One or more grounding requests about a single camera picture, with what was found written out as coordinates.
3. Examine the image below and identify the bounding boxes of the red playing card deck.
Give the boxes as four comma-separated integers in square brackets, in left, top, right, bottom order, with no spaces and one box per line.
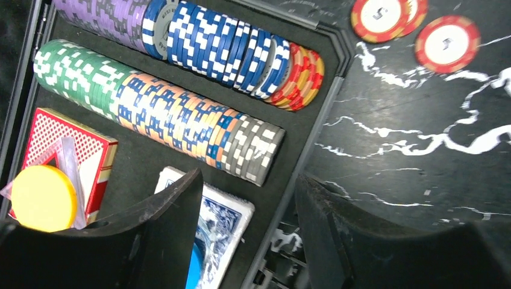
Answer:
[22,108,118,224]

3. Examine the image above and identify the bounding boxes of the red triangle warning card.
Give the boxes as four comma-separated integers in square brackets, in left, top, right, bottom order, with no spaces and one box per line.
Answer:
[1,137,87,229]

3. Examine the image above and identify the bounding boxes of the black poker chip case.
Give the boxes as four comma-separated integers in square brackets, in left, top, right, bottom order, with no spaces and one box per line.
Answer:
[0,0,356,289]

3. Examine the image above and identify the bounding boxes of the green and orange chip row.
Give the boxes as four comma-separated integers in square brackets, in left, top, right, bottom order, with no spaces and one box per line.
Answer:
[33,39,286,186]

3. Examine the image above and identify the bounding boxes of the red 5 chip single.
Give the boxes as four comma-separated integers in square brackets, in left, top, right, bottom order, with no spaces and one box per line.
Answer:
[415,15,481,73]

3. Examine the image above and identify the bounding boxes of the purple and blue chip row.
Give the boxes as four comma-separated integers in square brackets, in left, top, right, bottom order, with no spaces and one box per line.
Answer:
[54,1,325,111]

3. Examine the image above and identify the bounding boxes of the blue small blind button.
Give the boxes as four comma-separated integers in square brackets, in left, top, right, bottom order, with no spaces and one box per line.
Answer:
[185,243,204,289]

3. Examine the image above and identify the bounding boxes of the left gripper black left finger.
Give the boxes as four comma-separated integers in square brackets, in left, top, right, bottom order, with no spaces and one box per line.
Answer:
[1,169,203,288]

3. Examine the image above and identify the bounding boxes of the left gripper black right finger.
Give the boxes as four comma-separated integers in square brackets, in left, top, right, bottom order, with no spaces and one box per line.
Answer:
[295,175,510,288]

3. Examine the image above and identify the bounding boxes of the yellow round button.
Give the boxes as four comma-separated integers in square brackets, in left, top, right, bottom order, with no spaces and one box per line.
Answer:
[11,165,78,232]

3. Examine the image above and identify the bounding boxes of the blue playing card deck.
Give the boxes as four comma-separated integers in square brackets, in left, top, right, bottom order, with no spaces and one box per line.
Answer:
[153,166,256,289]

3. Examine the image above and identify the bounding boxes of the red 5 chip stack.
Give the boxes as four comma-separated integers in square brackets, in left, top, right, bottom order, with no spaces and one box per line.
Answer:
[351,0,428,43]

